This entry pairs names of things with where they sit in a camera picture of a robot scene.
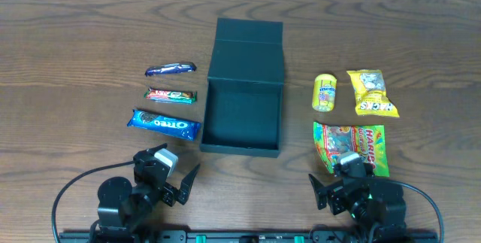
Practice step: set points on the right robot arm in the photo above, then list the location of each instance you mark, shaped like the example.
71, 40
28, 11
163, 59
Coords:
377, 207

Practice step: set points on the red green KitKat Milo bar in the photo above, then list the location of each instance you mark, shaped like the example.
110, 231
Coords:
171, 96

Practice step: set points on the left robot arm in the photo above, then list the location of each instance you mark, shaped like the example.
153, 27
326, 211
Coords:
123, 206

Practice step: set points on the green Haribo gummy bag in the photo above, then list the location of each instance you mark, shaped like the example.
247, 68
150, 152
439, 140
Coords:
368, 142

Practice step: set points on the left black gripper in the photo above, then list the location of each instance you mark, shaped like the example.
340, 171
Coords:
170, 194

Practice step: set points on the blue foil chocolate bar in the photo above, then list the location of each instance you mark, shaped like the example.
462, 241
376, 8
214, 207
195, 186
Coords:
172, 68

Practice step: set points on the yellow Mentos gum bottle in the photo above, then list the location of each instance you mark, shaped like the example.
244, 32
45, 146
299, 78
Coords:
324, 92

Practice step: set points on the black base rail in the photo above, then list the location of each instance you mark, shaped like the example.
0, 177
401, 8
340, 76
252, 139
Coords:
180, 236

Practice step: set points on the blue Oreo cookie pack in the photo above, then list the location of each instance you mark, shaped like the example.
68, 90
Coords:
175, 127

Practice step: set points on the dark green open gift box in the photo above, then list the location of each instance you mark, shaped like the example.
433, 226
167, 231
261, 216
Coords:
243, 110

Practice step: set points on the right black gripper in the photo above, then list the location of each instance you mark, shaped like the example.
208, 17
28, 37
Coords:
335, 198

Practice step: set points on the yellow Hacks candy bag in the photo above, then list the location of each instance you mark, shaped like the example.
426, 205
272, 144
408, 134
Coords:
370, 94

